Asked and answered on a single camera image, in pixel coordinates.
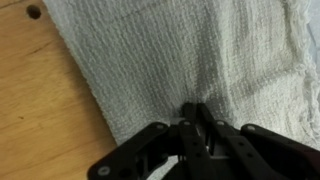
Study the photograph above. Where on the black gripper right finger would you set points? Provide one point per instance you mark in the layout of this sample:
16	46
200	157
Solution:
260	153

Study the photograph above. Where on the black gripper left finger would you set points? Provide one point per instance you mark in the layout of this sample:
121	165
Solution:
156	150

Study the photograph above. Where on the white cloth towel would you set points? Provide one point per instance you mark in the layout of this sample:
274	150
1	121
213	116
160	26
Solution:
166	53

